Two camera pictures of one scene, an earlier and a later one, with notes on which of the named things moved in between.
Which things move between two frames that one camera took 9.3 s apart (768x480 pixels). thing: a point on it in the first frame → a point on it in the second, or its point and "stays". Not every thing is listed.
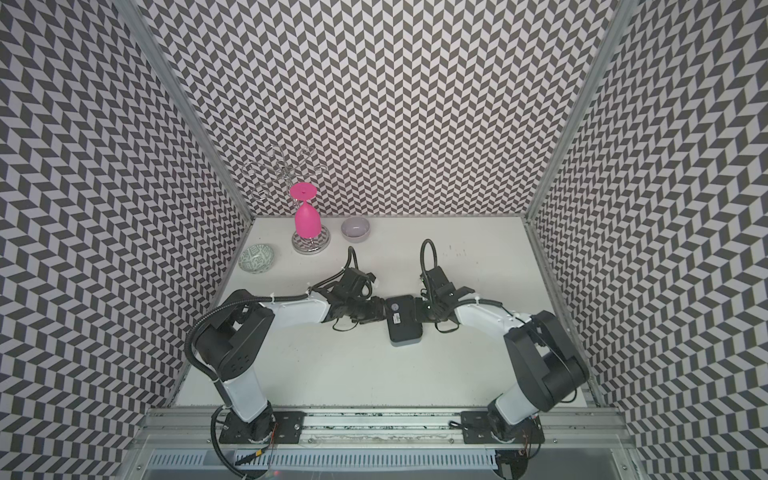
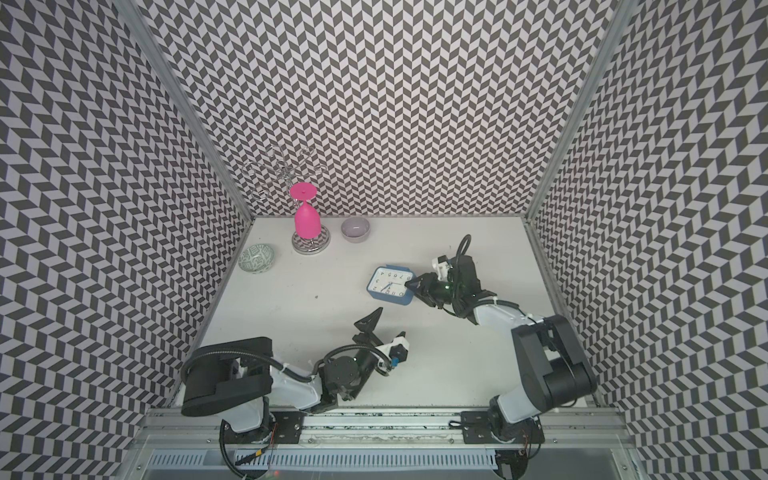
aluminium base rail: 183,443 stays
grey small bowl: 355,229 stays
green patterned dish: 256,259 stays
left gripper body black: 368,311 → 370,341
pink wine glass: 308,223 stays
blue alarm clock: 404,329 → 387,283
